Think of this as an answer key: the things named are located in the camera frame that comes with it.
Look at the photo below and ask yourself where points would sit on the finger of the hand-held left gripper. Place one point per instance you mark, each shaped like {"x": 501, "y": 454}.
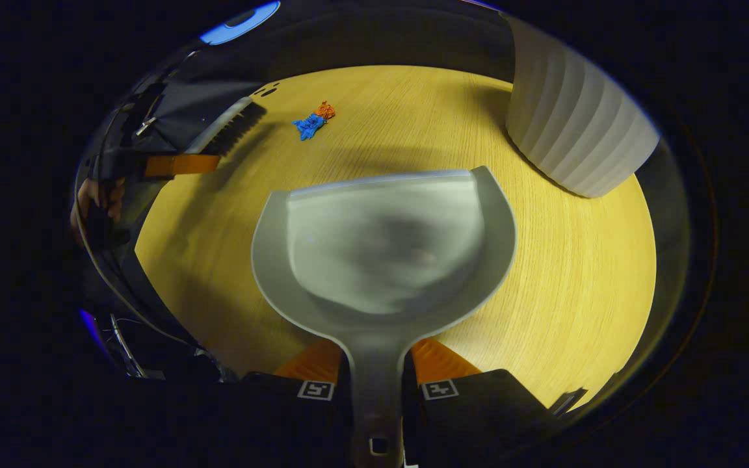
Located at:
{"x": 183, "y": 165}

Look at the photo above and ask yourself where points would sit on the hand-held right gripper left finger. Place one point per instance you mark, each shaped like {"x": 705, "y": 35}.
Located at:
{"x": 296, "y": 416}

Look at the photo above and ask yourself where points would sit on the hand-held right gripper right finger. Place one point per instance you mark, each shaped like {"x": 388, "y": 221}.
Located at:
{"x": 472, "y": 416}

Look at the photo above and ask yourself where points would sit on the small white broom black bristles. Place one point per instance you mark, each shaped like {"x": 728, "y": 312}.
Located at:
{"x": 228, "y": 127}

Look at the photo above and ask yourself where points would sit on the blue trash scrap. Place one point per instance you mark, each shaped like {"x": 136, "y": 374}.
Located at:
{"x": 308, "y": 126}

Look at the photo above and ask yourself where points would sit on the orange trash scrap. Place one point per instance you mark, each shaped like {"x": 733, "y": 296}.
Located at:
{"x": 325, "y": 110}

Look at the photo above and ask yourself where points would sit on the white plastic dustpan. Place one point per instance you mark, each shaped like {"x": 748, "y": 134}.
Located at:
{"x": 381, "y": 247}

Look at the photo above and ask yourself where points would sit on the white ribbed garbage bin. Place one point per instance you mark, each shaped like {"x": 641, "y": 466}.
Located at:
{"x": 576, "y": 123}

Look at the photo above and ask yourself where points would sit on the silver cloth clip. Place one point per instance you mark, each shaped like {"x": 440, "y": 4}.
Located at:
{"x": 147, "y": 125}

